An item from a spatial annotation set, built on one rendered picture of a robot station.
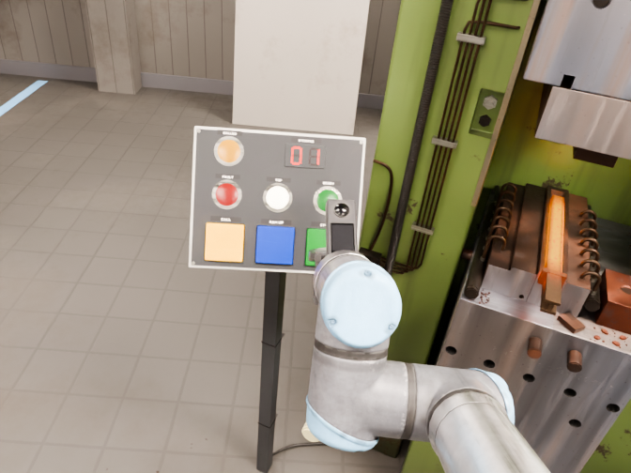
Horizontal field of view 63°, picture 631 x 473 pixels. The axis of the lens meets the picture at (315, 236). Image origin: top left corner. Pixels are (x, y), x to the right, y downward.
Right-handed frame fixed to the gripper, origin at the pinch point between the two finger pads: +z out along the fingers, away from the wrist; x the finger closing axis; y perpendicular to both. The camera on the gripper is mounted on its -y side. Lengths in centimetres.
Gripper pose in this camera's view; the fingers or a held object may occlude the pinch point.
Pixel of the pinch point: (330, 250)
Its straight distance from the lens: 93.4
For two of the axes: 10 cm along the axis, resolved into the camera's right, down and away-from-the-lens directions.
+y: -0.6, 9.9, 0.9
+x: 10.0, 0.5, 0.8
